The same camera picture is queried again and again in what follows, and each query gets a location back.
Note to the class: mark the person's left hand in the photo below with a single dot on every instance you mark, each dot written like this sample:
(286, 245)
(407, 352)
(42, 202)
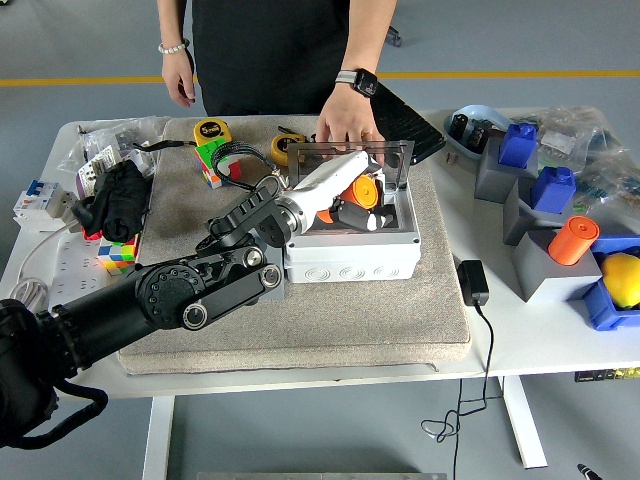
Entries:
(347, 120)

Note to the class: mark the person's right hand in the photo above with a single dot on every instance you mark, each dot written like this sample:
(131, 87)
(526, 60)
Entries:
(179, 75)

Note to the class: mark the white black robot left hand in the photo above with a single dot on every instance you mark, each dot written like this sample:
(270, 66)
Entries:
(330, 177)

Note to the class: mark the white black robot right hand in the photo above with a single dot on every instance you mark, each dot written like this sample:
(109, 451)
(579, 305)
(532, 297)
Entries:
(587, 471)

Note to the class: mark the transparent hinged box lid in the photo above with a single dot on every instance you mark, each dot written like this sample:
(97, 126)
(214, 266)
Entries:
(305, 165)

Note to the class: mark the orange cylinder battery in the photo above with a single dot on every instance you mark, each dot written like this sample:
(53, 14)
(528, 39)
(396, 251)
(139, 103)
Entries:
(365, 192)
(570, 245)

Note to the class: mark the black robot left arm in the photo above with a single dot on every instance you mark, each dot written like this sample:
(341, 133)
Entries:
(165, 290)

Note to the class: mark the person's right forearm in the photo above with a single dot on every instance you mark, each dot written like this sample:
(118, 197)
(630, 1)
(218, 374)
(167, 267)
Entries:
(172, 22)

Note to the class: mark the person's left forearm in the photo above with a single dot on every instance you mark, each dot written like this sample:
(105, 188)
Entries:
(367, 40)

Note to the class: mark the white plastic junction box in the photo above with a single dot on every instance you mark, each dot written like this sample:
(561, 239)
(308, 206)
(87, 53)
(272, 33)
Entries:
(350, 260)

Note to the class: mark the black wrist watch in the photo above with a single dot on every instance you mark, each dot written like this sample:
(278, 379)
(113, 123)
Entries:
(365, 82)

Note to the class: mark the small yellow tape measure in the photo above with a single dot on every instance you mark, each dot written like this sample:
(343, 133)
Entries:
(281, 149)

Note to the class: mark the black hard case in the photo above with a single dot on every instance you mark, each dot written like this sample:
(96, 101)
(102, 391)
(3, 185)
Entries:
(410, 130)

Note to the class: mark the clear plastic bag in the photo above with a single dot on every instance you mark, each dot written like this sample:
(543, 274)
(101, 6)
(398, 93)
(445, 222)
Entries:
(125, 131)

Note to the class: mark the white table leg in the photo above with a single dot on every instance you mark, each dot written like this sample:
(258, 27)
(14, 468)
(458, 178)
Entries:
(159, 440)
(522, 425)

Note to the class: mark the person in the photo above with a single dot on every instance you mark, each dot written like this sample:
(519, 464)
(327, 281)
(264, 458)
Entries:
(265, 55)

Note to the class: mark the colourful puzzle cube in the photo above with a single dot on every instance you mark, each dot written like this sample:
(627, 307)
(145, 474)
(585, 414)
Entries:
(206, 162)
(117, 260)

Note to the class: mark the black table control panel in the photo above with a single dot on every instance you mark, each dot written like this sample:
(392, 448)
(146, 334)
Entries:
(607, 375)

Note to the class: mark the small metal plug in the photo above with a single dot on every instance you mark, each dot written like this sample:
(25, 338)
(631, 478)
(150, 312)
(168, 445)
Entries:
(452, 158)

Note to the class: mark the small black component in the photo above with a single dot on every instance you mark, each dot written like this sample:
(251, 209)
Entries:
(460, 125)
(478, 137)

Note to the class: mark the grey block with round hole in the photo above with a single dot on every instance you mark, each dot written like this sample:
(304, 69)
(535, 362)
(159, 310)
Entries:
(275, 294)

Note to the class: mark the breaker in purple pack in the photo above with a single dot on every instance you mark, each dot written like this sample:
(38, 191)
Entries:
(92, 172)

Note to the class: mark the black folded cloth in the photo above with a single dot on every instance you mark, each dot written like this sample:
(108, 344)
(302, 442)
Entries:
(120, 200)

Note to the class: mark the light blue bowl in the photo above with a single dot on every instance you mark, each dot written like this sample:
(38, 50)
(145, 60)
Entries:
(492, 116)

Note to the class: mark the grey-brown mat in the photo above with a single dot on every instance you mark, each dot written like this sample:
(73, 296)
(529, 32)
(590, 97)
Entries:
(350, 325)

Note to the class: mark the grey holder block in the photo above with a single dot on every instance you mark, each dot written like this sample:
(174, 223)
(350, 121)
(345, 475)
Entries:
(545, 280)
(492, 182)
(515, 220)

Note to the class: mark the blue plastic bin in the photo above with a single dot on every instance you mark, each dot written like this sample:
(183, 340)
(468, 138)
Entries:
(602, 307)

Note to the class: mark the black power adapter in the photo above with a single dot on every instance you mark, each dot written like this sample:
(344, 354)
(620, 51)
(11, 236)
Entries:
(472, 282)

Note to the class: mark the small red object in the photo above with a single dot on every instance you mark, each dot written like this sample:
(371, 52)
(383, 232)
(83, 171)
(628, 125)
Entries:
(91, 234)

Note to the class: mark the white blue circuit breaker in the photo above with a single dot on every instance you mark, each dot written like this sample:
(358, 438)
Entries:
(37, 200)

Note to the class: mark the yellow fruit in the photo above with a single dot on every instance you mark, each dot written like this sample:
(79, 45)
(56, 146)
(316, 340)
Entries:
(622, 280)

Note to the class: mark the white power strip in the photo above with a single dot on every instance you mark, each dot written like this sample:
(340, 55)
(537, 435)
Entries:
(75, 260)

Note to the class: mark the clear bag of parts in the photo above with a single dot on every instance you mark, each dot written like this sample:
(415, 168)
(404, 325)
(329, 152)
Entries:
(615, 170)
(575, 125)

